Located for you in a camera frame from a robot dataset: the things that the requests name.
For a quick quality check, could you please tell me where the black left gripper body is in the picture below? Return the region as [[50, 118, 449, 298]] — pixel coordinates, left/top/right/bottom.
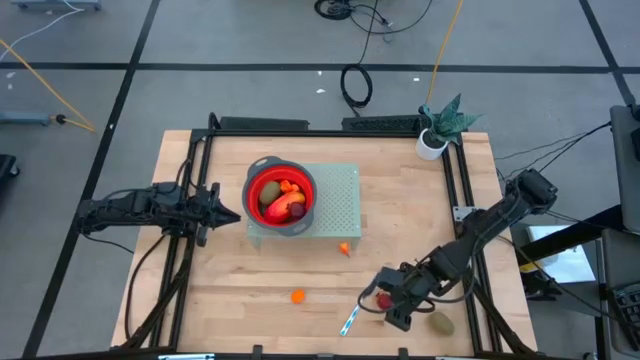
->
[[189, 182, 221, 247]]

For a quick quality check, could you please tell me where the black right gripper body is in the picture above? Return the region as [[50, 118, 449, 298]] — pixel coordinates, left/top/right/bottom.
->
[[374, 266, 441, 332]]

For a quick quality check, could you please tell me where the red collapsible colander grey rim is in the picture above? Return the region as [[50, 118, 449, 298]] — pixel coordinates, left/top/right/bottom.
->
[[241, 154, 319, 237]]

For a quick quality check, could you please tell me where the brown green toy kiwi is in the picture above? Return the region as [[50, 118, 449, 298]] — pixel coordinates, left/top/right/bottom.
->
[[427, 311, 456, 338], [258, 180, 283, 207]]

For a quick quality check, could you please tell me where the red orange toy mango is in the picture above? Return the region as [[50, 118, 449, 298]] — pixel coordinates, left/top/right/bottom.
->
[[262, 190, 307, 225]]

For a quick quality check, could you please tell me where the pale green perforated metal rack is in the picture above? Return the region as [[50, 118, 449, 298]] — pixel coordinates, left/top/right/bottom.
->
[[246, 162, 363, 250]]

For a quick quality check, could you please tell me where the plain black box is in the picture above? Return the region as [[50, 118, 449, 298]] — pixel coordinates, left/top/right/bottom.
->
[[218, 115, 311, 133]]

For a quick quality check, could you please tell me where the snake plant in white pot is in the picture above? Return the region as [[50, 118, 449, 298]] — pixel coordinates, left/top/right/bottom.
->
[[415, 92, 482, 162]]

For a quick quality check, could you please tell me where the white box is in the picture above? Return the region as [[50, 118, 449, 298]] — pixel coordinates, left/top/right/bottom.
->
[[525, 223, 597, 285]]

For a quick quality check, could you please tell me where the perforated black box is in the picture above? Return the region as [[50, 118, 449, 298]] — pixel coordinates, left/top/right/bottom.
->
[[341, 113, 427, 135]]

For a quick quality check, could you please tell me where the black desk beam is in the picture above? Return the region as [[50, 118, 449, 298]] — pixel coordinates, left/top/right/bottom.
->
[[514, 203, 625, 262]]

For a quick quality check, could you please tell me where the grey floor bar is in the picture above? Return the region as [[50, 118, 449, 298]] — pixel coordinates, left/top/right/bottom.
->
[[0, 110, 53, 127]]

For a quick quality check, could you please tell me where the black caster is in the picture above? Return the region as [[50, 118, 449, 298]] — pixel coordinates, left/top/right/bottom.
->
[[0, 153, 21, 180]]

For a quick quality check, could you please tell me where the grey desk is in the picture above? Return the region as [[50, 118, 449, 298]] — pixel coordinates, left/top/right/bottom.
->
[[597, 227, 640, 359]]

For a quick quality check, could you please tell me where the black keyboard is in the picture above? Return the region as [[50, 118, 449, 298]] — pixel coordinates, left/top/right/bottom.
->
[[610, 280, 640, 334]]

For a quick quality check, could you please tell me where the grey chair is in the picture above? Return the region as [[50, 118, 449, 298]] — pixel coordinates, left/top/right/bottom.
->
[[608, 103, 640, 234]]

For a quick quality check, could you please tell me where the grey cart base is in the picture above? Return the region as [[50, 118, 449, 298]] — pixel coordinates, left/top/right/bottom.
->
[[10, 0, 103, 12]]

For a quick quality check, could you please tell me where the knife with white teal handle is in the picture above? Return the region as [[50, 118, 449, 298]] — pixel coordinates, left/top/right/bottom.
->
[[339, 303, 362, 337]]

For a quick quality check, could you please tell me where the black aluminium table frame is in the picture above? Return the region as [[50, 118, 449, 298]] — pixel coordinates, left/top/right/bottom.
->
[[119, 112, 539, 360]]

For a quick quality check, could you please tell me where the coiled black cable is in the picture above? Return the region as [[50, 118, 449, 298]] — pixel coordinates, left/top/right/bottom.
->
[[339, 62, 375, 117]]

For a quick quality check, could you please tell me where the yellow cable with black plug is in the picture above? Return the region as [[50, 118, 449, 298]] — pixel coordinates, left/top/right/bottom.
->
[[0, 38, 97, 134]]

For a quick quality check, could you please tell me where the tangled black cable bundle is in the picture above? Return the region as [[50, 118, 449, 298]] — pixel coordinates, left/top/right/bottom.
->
[[313, 0, 435, 36]]

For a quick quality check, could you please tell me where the yellow hanging cable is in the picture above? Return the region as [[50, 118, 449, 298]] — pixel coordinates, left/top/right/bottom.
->
[[424, 0, 465, 106]]

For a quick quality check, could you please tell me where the thin black cable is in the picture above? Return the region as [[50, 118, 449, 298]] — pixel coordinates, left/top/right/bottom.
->
[[493, 121, 614, 194]]

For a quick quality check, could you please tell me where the white cable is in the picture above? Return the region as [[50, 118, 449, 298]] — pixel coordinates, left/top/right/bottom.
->
[[0, 0, 86, 62]]

